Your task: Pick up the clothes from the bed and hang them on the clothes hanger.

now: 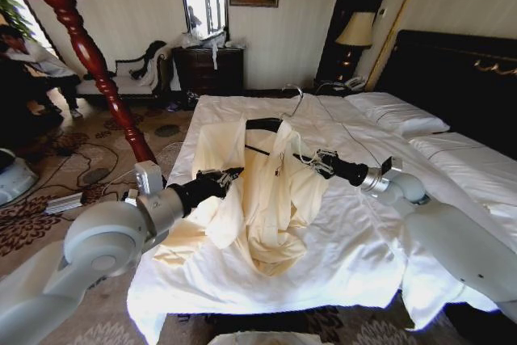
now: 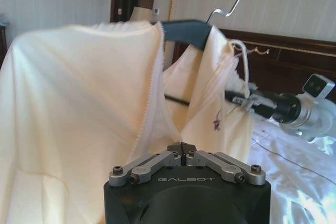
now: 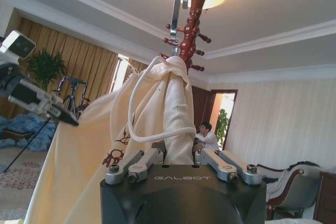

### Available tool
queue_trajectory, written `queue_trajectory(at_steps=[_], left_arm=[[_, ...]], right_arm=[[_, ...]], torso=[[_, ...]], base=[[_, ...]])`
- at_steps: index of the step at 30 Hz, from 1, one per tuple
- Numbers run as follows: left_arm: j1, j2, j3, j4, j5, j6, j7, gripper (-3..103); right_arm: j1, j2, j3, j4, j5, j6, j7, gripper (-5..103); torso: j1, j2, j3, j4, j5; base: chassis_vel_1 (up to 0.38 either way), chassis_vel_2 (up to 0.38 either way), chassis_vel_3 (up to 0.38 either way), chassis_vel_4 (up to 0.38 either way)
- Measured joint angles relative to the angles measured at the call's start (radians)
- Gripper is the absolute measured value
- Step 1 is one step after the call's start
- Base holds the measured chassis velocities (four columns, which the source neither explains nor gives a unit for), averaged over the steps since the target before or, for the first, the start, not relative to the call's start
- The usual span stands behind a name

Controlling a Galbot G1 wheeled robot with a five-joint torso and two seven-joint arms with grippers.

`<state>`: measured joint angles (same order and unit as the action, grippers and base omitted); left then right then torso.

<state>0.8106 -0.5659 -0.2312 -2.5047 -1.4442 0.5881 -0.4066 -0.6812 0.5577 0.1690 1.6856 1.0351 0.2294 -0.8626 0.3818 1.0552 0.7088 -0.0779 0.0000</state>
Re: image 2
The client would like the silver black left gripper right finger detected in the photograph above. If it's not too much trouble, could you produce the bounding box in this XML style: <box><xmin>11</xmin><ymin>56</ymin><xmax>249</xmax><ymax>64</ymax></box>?
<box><xmin>182</xmin><ymin>143</ymin><xmax>266</xmax><ymax>186</ymax></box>

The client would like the beige lamp shade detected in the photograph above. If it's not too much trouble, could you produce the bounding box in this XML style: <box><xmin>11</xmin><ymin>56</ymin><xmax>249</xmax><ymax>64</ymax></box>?
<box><xmin>129</xmin><ymin>6</ymin><xmax>154</xmax><ymax>23</ymax></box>

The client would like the dark wooden headboard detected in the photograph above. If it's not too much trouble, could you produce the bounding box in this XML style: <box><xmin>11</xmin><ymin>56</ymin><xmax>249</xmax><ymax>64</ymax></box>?
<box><xmin>173</xmin><ymin>28</ymin><xmax>336</xmax><ymax>130</ymax></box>

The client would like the black hanger with silver hook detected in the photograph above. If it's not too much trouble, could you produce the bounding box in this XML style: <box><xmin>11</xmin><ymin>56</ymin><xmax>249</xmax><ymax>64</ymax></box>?
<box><xmin>158</xmin><ymin>0</ymin><xmax>254</xmax><ymax>105</ymax></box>

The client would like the white bed sheet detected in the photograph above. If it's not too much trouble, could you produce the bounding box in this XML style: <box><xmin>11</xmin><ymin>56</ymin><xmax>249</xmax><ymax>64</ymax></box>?
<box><xmin>246</xmin><ymin>119</ymin><xmax>336</xmax><ymax>224</ymax></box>

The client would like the cream zip-up garment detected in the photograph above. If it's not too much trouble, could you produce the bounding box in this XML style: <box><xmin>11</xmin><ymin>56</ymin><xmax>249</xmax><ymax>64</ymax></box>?
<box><xmin>0</xmin><ymin>20</ymin><xmax>257</xmax><ymax>224</ymax></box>

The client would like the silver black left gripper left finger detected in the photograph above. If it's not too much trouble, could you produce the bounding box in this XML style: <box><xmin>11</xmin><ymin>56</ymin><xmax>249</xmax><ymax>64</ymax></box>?
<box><xmin>112</xmin><ymin>143</ymin><xmax>183</xmax><ymax>187</ymax></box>

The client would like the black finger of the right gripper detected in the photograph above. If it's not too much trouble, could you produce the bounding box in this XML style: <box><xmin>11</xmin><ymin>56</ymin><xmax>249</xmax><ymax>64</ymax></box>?
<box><xmin>244</xmin><ymin>104</ymin><xmax>264</xmax><ymax>117</ymax></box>
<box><xmin>224</xmin><ymin>90</ymin><xmax>259</xmax><ymax>107</ymax></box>

